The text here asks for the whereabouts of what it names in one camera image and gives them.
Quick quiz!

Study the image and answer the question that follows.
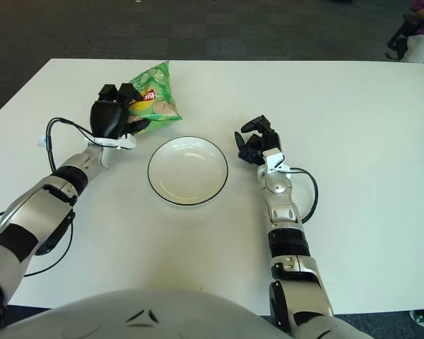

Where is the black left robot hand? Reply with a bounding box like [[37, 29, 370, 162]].
[[90, 83, 150, 141]]

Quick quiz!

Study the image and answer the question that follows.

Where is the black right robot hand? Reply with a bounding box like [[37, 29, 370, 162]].
[[234, 114, 282, 165]]

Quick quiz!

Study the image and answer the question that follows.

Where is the green potato chips bag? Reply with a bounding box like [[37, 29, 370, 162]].
[[126, 60, 183, 135]]

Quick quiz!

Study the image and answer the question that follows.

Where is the white plate with black rim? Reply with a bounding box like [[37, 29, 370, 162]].
[[147, 136, 230, 208]]

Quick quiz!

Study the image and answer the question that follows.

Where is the black office chair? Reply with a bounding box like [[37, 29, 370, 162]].
[[384, 13, 420, 59]]

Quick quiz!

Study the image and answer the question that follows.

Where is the seated person in purple shirt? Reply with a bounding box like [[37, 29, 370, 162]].
[[401, 0, 424, 64]]

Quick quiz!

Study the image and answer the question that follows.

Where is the silver robot torso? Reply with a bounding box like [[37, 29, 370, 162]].
[[0, 287, 287, 339]]

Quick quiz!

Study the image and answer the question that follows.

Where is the patterned sneaker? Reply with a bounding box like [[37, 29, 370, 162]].
[[408, 309, 424, 328]]

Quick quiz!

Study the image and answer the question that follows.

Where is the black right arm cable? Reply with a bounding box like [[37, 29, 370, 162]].
[[289, 167, 319, 224]]

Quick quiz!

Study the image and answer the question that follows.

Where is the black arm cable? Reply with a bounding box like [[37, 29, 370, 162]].
[[0, 117, 96, 278], [289, 167, 319, 224]]

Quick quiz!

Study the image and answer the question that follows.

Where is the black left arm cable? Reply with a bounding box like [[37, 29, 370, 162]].
[[0, 117, 96, 278]]

